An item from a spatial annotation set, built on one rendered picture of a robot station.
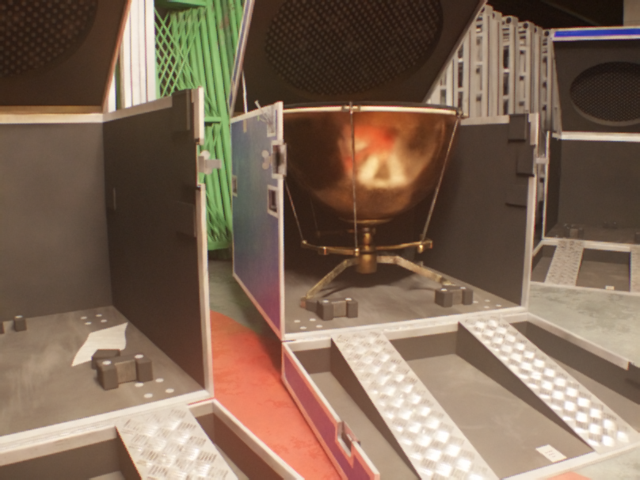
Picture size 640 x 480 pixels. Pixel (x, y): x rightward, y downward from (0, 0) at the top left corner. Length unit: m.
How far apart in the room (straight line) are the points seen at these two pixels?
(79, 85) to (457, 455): 1.81
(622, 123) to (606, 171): 0.43
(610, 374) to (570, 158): 3.35
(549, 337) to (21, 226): 2.06
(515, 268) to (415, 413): 0.97
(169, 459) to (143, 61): 2.56
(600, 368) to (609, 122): 3.35
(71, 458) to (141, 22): 2.61
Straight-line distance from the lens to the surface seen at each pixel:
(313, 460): 1.52
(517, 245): 2.34
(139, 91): 3.39
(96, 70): 2.19
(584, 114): 5.06
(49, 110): 2.26
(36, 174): 2.24
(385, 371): 1.75
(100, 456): 1.44
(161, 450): 1.32
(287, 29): 2.53
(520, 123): 2.30
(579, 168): 5.16
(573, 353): 2.15
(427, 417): 1.59
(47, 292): 2.30
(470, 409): 1.77
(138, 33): 3.46
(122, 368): 1.58
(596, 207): 5.18
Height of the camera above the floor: 0.81
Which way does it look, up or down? 10 degrees down
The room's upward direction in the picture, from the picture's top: straight up
